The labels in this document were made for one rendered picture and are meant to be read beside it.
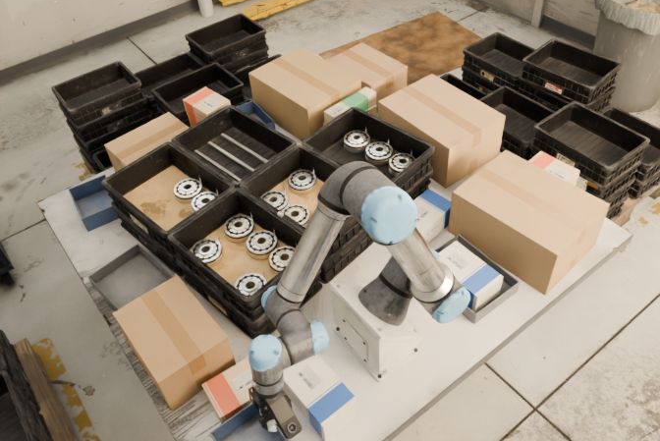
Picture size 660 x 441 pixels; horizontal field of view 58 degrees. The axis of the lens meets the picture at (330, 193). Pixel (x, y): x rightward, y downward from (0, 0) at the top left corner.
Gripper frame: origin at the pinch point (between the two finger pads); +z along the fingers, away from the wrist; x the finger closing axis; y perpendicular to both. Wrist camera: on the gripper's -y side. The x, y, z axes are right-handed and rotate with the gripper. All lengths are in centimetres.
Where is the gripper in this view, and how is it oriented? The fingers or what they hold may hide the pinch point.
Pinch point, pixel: (277, 429)
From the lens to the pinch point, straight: 170.5
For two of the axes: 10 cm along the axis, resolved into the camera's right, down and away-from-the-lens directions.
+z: 0.0, 7.5, 6.6
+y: -5.9, -5.3, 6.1
